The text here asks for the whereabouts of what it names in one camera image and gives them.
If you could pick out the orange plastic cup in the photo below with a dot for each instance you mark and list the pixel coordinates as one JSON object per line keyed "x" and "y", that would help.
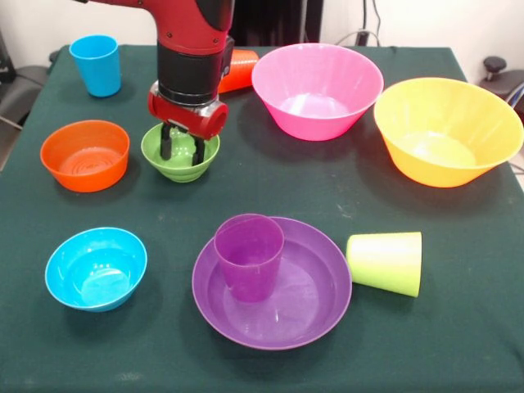
{"x": 241, "y": 71}

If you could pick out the yellow plastic bowl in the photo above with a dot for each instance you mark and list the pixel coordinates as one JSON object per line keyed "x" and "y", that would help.
{"x": 430, "y": 172}

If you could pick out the orange plastic bowl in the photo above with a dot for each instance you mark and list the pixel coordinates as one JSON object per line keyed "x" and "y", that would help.
{"x": 86, "y": 176}

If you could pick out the green plastic bowl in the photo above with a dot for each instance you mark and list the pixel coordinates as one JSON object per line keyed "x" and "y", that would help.
{"x": 180, "y": 172}

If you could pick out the dark green tablecloth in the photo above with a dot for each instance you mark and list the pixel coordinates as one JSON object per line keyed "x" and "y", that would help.
{"x": 123, "y": 360}

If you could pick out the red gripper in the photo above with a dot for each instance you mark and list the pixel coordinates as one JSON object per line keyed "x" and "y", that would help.
{"x": 184, "y": 116}

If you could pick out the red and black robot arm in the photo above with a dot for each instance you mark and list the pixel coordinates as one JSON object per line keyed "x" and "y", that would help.
{"x": 190, "y": 53}

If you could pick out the lime green plastic cup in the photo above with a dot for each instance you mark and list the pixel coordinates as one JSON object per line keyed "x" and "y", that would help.
{"x": 385, "y": 262}

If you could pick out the grey chair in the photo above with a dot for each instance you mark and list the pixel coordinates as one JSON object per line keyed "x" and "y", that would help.
{"x": 20, "y": 98}

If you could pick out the black chair armrest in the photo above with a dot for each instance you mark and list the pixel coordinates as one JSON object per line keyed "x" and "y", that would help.
{"x": 495, "y": 65}

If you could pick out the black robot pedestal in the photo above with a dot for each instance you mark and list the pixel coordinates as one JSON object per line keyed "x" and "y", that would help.
{"x": 278, "y": 20}

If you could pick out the blue plastic bowl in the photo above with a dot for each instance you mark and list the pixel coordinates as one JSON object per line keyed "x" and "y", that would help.
{"x": 94, "y": 266}

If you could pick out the black power plug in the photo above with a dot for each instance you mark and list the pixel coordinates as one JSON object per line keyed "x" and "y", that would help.
{"x": 362, "y": 37}

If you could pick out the purple plastic bowl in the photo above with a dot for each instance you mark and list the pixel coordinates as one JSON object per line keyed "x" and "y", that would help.
{"x": 311, "y": 311}

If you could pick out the purple plastic cup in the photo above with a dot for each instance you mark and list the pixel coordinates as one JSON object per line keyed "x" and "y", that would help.
{"x": 249, "y": 274}

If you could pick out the pink plastic bowl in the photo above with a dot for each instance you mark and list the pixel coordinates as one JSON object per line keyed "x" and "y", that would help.
{"x": 315, "y": 123}

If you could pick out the blue plastic cup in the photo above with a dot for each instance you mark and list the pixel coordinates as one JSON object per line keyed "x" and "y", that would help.
{"x": 98, "y": 69}

